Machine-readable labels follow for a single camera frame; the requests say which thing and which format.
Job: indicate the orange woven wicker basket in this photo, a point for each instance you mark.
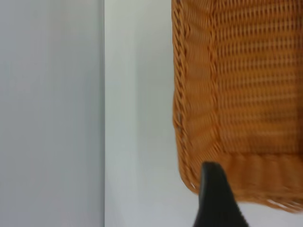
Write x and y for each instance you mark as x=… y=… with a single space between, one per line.
x=248 y=82

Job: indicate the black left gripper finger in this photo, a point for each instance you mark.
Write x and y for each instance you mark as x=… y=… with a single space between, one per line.
x=215 y=203

